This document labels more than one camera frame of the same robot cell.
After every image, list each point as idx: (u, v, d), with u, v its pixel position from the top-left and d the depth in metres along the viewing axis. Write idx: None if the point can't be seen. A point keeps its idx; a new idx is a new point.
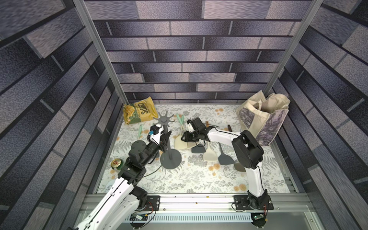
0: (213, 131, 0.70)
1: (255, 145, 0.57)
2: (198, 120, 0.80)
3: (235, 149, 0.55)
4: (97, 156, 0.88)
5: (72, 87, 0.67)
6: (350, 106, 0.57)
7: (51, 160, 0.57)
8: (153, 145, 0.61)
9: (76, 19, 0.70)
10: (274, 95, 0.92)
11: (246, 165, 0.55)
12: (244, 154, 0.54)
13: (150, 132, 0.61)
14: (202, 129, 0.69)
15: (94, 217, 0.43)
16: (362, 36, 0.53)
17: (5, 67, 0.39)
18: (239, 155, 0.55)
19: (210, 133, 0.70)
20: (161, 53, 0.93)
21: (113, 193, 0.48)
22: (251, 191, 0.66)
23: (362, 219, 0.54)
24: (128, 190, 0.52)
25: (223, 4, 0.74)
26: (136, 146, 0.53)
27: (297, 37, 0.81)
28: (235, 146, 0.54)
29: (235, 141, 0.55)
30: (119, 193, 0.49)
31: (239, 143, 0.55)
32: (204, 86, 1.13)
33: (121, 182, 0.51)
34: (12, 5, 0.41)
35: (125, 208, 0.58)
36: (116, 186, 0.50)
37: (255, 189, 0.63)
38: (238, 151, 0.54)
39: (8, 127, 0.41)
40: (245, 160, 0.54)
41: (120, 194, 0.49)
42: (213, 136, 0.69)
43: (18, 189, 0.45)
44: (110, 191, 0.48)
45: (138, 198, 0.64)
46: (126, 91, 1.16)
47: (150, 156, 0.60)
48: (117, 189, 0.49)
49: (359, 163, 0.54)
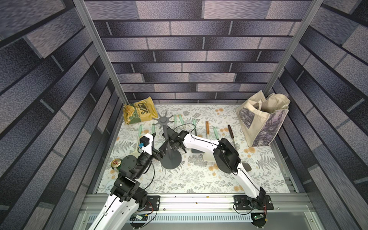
0: (188, 139, 0.68)
1: (232, 150, 0.61)
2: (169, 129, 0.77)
3: (216, 159, 0.58)
4: (98, 156, 0.89)
5: (72, 86, 0.67)
6: (350, 106, 0.57)
7: (51, 160, 0.57)
8: (145, 157, 0.58)
9: (76, 19, 0.70)
10: (274, 95, 0.92)
11: (227, 171, 0.59)
12: (224, 163, 0.57)
13: (140, 144, 0.60)
14: (175, 136, 0.72)
15: None
16: (362, 36, 0.53)
17: (5, 67, 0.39)
18: (219, 165, 0.59)
19: (186, 140, 0.68)
20: (161, 53, 0.93)
21: (106, 212, 0.48)
22: (249, 195, 0.65)
23: (362, 219, 0.54)
24: (121, 206, 0.52)
25: (223, 4, 0.74)
26: (127, 162, 0.50)
27: (297, 36, 0.81)
28: (216, 157, 0.56)
29: (216, 152, 0.56)
30: (111, 212, 0.48)
31: (219, 155, 0.56)
32: (204, 86, 1.13)
33: (113, 200, 0.50)
34: (12, 5, 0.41)
35: (123, 215, 0.59)
36: (109, 204, 0.49)
37: (250, 191, 0.64)
38: (219, 161, 0.57)
39: (8, 127, 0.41)
40: (224, 167, 0.58)
41: (113, 213, 0.49)
42: (189, 144, 0.68)
43: (18, 189, 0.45)
44: (103, 211, 0.48)
45: (137, 201, 0.64)
46: (126, 91, 1.16)
47: (144, 167, 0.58)
48: (109, 207, 0.49)
49: (359, 163, 0.54)
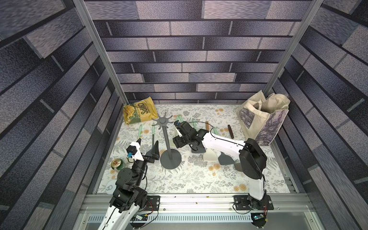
0: (209, 138, 0.61)
1: (260, 154, 0.54)
2: (186, 125, 0.69)
3: (241, 161, 0.50)
4: (97, 156, 0.88)
5: (72, 87, 0.67)
6: (350, 106, 0.57)
7: (51, 160, 0.57)
8: (140, 163, 0.60)
9: (76, 19, 0.70)
10: (274, 95, 0.92)
11: (252, 175, 0.51)
12: (252, 166, 0.49)
13: (128, 155, 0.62)
14: (193, 134, 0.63)
15: None
16: (362, 36, 0.53)
17: (5, 68, 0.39)
18: (245, 167, 0.51)
19: (205, 140, 0.61)
20: (161, 53, 0.93)
21: (107, 223, 0.50)
22: (253, 195, 0.64)
23: (362, 219, 0.54)
24: (121, 216, 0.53)
25: (223, 4, 0.74)
26: (123, 175, 0.51)
27: (297, 37, 0.81)
28: (243, 160, 0.49)
29: (243, 154, 0.49)
30: (112, 222, 0.51)
31: (247, 157, 0.49)
32: (204, 86, 1.13)
33: (112, 211, 0.52)
34: (12, 5, 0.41)
35: (124, 220, 0.60)
36: (109, 215, 0.52)
37: (257, 193, 0.62)
38: (245, 164, 0.50)
39: (8, 127, 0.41)
40: (251, 172, 0.50)
41: (113, 224, 0.52)
42: (210, 144, 0.61)
43: (18, 189, 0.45)
44: (104, 221, 0.51)
45: (135, 204, 0.64)
46: (126, 91, 1.16)
47: (141, 175, 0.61)
48: (110, 218, 0.51)
49: (359, 163, 0.54)
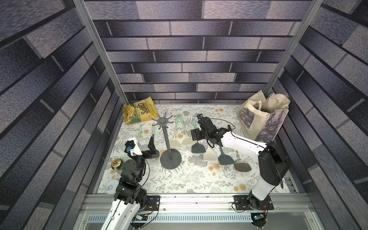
0: (229, 136, 0.60)
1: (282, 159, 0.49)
2: (208, 121, 0.69)
3: (260, 163, 0.48)
4: (98, 156, 0.89)
5: (72, 87, 0.67)
6: (350, 106, 0.57)
7: (51, 160, 0.57)
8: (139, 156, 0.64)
9: (76, 19, 0.70)
10: (274, 96, 0.92)
11: (270, 181, 0.49)
12: (271, 168, 0.47)
13: (128, 148, 0.65)
14: (212, 131, 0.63)
15: None
16: (362, 36, 0.53)
17: (5, 68, 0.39)
18: (263, 170, 0.49)
19: (224, 137, 0.61)
20: (161, 53, 0.93)
21: (113, 216, 0.50)
22: (255, 193, 0.64)
23: (362, 219, 0.54)
24: (127, 209, 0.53)
25: (223, 4, 0.74)
26: (128, 166, 0.54)
27: (297, 37, 0.81)
28: (262, 161, 0.46)
29: (262, 155, 0.47)
30: (118, 215, 0.51)
31: (267, 159, 0.47)
32: (204, 86, 1.13)
33: (118, 204, 0.53)
34: (12, 5, 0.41)
35: (127, 218, 0.59)
36: (114, 209, 0.52)
37: (261, 194, 0.61)
38: (264, 166, 0.47)
39: (8, 127, 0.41)
40: (270, 176, 0.47)
41: (120, 216, 0.52)
42: (229, 143, 0.60)
43: (18, 189, 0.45)
44: (109, 215, 0.51)
45: (137, 202, 0.64)
46: (126, 91, 1.16)
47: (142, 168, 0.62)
48: (116, 211, 0.51)
49: (359, 163, 0.54)
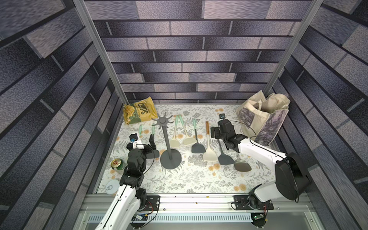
0: (247, 143, 0.60)
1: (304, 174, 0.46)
2: (229, 126, 0.69)
3: (278, 173, 0.45)
4: (97, 156, 0.88)
5: (72, 87, 0.67)
6: (350, 106, 0.57)
7: (51, 160, 0.57)
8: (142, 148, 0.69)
9: (76, 19, 0.70)
10: (274, 95, 0.92)
11: (286, 193, 0.45)
12: (289, 182, 0.44)
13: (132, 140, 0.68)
14: (230, 136, 0.70)
15: (107, 222, 0.46)
16: (362, 36, 0.53)
17: (5, 67, 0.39)
18: (281, 181, 0.45)
19: (242, 143, 0.60)
20: (161, 53, 0.93)
21: (120, 198, 0.52)
22: (255, 192, 0.64)
23: (362, 219, 0.54)
24: (132, 194, 0.57)
25: (223, 4, 0.74)
26: (133, 153, 0.59)
27: (297, 37, 0.81)
28: (280, 171, 0.44)
29: (281, 165, 0.45)
30: (125, 197, 0.53)
31: (285, 170, 0.44)
32: (204, 86, 1.13)
33: (125, 188, 0.55)
34: (12, 5, 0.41)
35: (128, 212, 0.58)
36: (120, 192, 0.54)
37: (263, 195, 0.61)
38: (281, 177, 0.44)
39: (8, 127, 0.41)
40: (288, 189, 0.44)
41: (127, 198, 0.54)
42: (246, 149, 0.59)
43: (18, 189, 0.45)
44: (116, 197, 0.52)
45: (138, 198, 0.65)
46: (126, 91, 1.16)
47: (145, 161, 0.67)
48: (122, 194, 0.53)
49: (359, 163, 0.54)
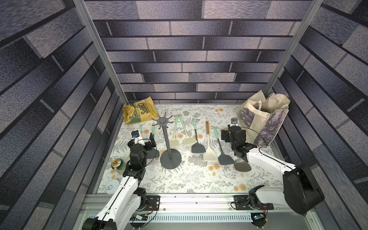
0: (256, 152, 0.59)
1: (314, 188, 0.44)
2: (240, 134, 0.68)
3: (286, 184, 0.44)
4: (97, 156, 0.88)
5: (72, 87, 0.67)
6: (350, 106, 0.57)
7: (51, 160, 0.57)
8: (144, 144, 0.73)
9: (76, 19, 0.70)
10: (274, 95, 0.92)
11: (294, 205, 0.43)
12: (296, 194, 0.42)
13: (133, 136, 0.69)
14: (239, 143, 0.70)
15: (111, 205, 0.47)
16: (362, 36, 0.53)
17: (5, 67, 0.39)
18: (289, 193, 0.44)
19: (251, 152, 0.60)
20: (161, 53, 0.93)
21: (124, 186, 0.54)
22: (257, 193, 0.64)
23: (362, 219, 0.54)
24: (134, 185, 0.58)
25: (223, 4, 0.74)
26: (135, 148, 0.62)
27: (297, 37, 0.81)
28: (287, 182, 0.43)
29: (289, 176, 0.44)
30: (129, 186, 0.55)
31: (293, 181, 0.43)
32: (204, 86, 1.13)
33: (128, 178, 0.57)
34: (12, 5, 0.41)
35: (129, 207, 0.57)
36: (124, 182, 0.56)
37: (264, 197, 0.60)
38: (290, 189, 0.43)
39: (8, 127, 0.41)
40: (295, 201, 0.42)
41: (130, 187, 0.55)
42: (254, 158, 0.58)
43: (18, 189, 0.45)
44: (120, 186, 0.54)
45: (138, 195, 0.65)
46: (126, 91, 1.16)
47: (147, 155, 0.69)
48: (126, 182, 0.56)
49: (359, 163, 0.54)
